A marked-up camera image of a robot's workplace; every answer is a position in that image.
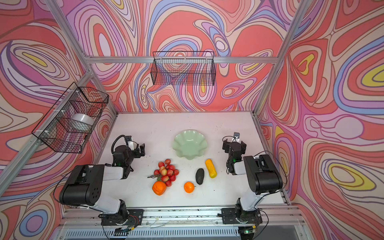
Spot yellow orange squash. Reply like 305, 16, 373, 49
205, 159, 217, 179

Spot red grape bunch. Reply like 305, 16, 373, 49
147, 159, 180, 187

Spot orange bell pepper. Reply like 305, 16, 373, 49
152, 181, 167, 196

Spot dark avocado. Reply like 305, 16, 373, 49
196, 168, 205, 185

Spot small orange tangerine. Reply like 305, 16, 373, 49
184, 182, 195, 194

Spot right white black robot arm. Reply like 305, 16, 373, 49
218, 136, 283, 226

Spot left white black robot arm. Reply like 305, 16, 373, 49
59, 135, 146, 231

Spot green scalloped fruit bowl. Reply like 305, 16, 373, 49
172, 130, 208, 160

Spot silver tape roll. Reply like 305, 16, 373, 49
70, 113, 95, 132

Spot green circuit board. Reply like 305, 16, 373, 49
114, 227, 135, 236

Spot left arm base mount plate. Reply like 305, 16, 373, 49
98, 209, 144, 227

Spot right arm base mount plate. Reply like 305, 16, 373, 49
218, 208, 263, 226

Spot black wire basket left wall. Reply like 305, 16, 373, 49
32, 83, 109, 154

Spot black wire basket wall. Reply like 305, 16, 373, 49
32, 83, 109, 154
151, 51, 216, 87

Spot aluminium front rail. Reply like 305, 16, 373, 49
60, 205, 306, 228

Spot black wire basket back wall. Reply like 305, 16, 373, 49
151, 51, 216, 87

